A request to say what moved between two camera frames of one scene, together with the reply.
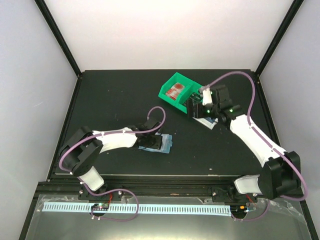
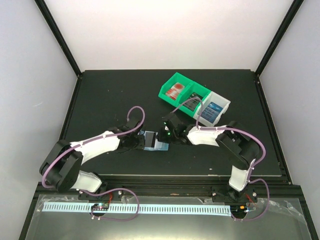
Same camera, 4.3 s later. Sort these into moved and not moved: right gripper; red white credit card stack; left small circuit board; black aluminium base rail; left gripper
Moved: left gripper; right gripper
Not moved: left small circuit board; red white credit card stack; black aluminium base rail
